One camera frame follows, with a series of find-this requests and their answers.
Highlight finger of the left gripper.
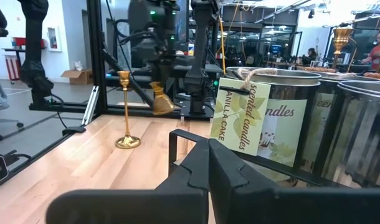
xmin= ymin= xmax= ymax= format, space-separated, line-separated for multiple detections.
xmin=151 ymin=61 xmax=162 ymax=84
xmin=161 ymin=61 xmax=174 ymax=85

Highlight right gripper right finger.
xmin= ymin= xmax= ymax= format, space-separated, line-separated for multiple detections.
xmin=208 ymin=139 xmax=282 ymax=224

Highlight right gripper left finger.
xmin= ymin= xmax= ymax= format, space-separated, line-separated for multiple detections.
xmin=155 ymin=139 xmax=210 ymax=192

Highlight silver tin candle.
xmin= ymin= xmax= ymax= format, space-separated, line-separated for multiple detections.
xmin=320 ymin=80 xmax=380 ymax=189
xmin=209 ymin=66 xmax=322 ymax=169
xmin=300 ymin=70 xmax=380 ymax=174

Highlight wooden shelf riser black legs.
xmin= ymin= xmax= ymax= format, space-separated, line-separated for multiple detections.
xmin=168 ymin=128 xmax=380 ymax=189

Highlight blue display screen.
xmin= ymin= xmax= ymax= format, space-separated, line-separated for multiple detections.
xmin=174 ymin=0 xmax=190 ymax=52

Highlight black desk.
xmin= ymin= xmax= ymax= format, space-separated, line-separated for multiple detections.
xmin=173 ymin=63 xmax=224 ymax=79

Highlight silver aluminium bar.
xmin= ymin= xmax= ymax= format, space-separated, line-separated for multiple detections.
xmin=81 ymin=85 xmax=100 ymax=126

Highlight cardboard box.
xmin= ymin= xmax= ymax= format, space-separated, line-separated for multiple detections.
xmin=60 ymin=68 xmax=94 ymax=86

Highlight red box on stand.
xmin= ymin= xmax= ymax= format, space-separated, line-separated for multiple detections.
xmin=2 ymin=36 xmax=46 ymax=68

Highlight red white striped bin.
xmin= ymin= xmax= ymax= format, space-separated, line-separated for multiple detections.
xmin=4 ymin=54 xmax=22 ymax=82

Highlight black aluminium rig frame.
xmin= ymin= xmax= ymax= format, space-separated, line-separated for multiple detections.
xmin=0 ymin=0 xmax=216 ymax=192

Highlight yellow cable with black plug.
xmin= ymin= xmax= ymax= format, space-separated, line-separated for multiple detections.
xmin=217 ymin=14 xmax=227 ymax=75

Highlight white wall cabinet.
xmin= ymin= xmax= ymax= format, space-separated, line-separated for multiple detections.
xmin=47 ymin=26 xmax=63 ymax=53

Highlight black wrapped post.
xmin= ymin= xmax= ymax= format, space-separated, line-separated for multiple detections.
xmin=17 ymin=0 xmax=55 ymax=106

